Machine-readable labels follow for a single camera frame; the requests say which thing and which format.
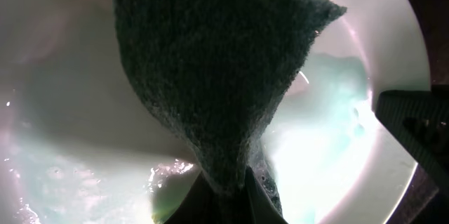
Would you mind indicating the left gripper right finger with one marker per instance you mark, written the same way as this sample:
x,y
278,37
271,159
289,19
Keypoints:
x,y
261,209

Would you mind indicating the dark green scrub sponge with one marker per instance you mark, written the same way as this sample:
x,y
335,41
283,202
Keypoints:
x,y
213,72

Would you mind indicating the mint plate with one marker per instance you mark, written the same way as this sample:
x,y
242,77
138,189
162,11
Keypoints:
x,y
77,146

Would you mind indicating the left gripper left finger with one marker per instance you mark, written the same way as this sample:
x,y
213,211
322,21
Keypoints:
x,y
198,207

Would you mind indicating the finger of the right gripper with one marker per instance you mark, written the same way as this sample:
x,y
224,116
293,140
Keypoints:
x,y
419,122

